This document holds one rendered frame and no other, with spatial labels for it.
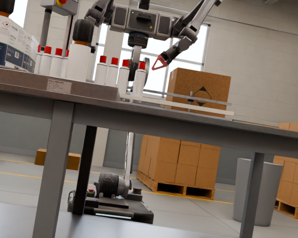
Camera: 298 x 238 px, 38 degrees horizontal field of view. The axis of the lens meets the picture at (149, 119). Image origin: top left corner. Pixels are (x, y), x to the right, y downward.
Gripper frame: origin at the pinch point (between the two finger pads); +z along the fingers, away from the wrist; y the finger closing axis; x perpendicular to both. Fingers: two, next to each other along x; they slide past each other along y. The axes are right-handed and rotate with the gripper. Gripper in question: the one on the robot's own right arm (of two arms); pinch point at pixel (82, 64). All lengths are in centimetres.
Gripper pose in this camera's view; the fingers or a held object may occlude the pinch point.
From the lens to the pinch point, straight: 210.3
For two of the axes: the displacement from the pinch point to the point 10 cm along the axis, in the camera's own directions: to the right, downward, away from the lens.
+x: -0.6, 0.1, 10.0
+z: -1.5, 9.9, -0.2
